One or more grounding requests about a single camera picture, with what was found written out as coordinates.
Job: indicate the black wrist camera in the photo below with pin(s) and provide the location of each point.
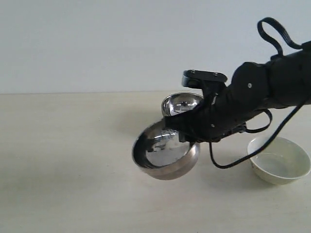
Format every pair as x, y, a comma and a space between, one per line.
195, 78

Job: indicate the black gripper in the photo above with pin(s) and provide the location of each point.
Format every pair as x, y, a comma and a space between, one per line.
211, 122

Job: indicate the plain steel bowl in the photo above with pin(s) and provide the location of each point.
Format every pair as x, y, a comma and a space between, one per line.
159, 153

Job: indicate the white ceramic bowl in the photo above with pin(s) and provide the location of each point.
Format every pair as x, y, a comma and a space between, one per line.
282, 162

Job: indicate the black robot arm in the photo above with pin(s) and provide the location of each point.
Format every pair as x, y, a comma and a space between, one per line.
282, 82

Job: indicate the ribbed steel bowl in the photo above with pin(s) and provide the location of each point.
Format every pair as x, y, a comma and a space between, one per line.
179, 102

